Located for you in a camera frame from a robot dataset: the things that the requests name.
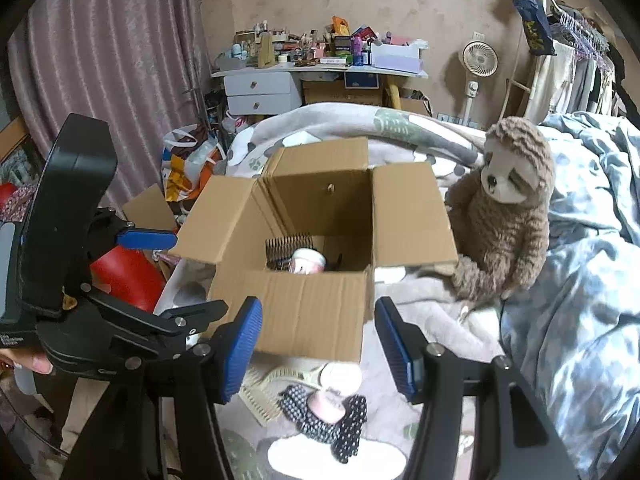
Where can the loose cardboard piece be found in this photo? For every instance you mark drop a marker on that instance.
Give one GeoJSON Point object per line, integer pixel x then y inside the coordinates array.
{"type": "Point", "coordinates": [149, 210]}

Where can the cream wide comb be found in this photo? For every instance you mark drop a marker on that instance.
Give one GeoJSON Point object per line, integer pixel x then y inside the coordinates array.
{"type": "Point", "coordinates": [258, 397]}

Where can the blue patterned duvet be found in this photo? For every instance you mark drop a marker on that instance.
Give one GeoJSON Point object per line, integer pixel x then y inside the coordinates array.
{"type": "Point", "coordinates": [575, 333]}

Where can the red round stool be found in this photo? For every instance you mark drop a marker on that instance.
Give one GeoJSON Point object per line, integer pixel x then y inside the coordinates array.
{"type": "Point", "coordinates": [131, 276]}

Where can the person's left hand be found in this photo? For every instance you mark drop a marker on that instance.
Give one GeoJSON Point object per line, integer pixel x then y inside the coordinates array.
{"type": "Point", "coordinates": [34, 360]}

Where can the clothes rack with garments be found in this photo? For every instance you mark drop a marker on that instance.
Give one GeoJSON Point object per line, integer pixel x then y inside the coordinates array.
{"type": "Point", "coordinates": [577, 66]}

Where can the black wide-tooth comb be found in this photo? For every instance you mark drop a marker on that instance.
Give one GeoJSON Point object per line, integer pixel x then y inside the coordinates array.
{"type": "Point", "coordinates": [280, 250]}

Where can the colourful shopping bag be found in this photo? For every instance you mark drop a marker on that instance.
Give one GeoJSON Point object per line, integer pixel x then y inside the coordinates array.
{"type": "Point", "coordinates": [190, 155]}

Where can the white cluttered desk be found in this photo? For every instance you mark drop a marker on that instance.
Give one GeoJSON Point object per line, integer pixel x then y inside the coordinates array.
{"type": "Point", "coordinates": [334, 83]}

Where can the pink strawberry cup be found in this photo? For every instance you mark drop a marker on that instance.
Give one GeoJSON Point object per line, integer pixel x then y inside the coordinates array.
{"type": "Point", "coordinates": [306, 261]}

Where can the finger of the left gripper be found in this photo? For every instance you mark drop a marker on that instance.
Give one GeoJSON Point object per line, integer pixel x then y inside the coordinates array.
{"type": "Point", "coordinates": [144, 239]}
{"type": "Point", "coordinates": [165, 317]}

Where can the brown cardboard box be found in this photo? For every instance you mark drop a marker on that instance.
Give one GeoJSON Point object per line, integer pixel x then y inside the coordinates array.
{"type": "Point", "coordinates": [359, 217]}

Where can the pink round compact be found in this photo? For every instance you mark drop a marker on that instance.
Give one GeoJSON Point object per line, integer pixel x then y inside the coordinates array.
{"type": "Point", "coordinates": [326, 406]}

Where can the white standing fan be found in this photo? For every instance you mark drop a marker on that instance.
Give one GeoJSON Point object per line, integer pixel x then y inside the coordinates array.
{"type": "Point", "coordinates": [480, 61]}

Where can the lavender storage box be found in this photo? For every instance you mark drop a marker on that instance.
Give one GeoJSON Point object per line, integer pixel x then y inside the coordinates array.
{"type": "Point", "coordinates": [406, 58]}

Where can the black polka dot scrunchie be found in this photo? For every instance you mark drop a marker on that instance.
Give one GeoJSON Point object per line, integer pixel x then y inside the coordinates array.
{"type": "Point", "coordinates": [343, 437]}

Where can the cream hair claw clip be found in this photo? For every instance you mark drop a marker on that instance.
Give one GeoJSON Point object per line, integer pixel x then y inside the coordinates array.
{"type": "Point", "coordinates": [342, 378]}

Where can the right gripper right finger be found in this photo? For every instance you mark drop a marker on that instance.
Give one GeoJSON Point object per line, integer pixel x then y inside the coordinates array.
{"type": "Point", "coordinates": [513, 436]}

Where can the brown sloth plush toy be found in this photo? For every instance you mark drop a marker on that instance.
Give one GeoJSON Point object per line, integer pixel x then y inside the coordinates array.
{"type": "Point", "coordinates": [498, 215]}

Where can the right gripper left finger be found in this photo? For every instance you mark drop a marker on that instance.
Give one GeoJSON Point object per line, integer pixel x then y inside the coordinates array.
{"type": "Point", "coordinates": [123, 436]}

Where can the purple curtain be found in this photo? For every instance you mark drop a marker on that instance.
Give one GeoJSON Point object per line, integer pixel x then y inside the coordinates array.
{"type": "Point", "coordinates": [135, 64]}

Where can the grey two-drawer cabinet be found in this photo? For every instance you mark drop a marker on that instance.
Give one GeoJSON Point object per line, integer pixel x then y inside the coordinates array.
{"type": "Point", "coordinates": [262, 92]}

